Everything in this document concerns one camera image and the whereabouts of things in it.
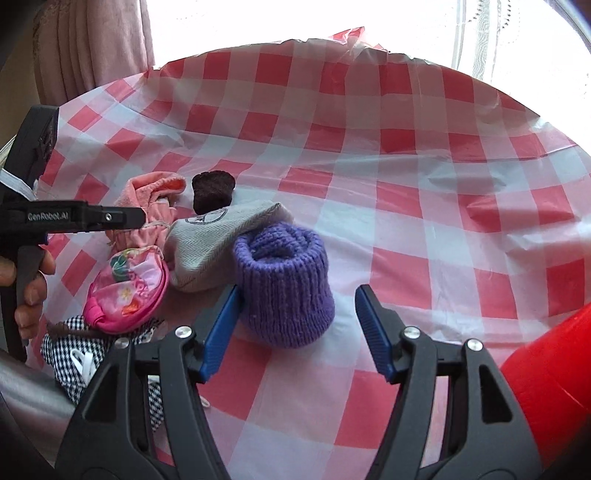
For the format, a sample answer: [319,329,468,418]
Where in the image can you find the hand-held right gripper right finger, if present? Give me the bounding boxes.
[355,284,543,480]

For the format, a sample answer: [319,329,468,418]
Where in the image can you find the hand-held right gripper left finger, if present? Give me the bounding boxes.
[54,284,244,480]

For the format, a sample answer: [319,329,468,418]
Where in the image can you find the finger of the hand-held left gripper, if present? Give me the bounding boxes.
[87,205,147,232]

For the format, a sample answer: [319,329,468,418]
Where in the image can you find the pink garment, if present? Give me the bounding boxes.
[106,172,188,252]

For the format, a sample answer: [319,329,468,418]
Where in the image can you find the purple knit hat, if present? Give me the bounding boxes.
[233,222,335,348]

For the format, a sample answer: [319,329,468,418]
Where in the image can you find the person's left hand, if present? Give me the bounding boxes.
[0,251,57,341]

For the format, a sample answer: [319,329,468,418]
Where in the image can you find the pink floral pouch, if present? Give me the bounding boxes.
[83,246,171,335]

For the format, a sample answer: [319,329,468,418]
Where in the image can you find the dark maroon knit piece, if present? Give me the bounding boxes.
[191,171,236,215]

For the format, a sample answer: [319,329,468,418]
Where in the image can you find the red white checkered tablecloth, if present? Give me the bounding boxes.
[25,28,591,480]

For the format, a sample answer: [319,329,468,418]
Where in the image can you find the black white checkered cloth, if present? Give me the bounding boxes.
[41,316,166,432]

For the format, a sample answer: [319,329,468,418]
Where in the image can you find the pink curtain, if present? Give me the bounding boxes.
[32,0,155,109]

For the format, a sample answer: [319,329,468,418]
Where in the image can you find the red plastic bottle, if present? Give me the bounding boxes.
[500,302,591,469]

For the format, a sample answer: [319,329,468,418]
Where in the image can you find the silver thermos flask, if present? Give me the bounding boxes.
[0,346,77,480]

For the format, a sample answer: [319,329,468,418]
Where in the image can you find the bright window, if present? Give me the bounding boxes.
[147,0,591,116]

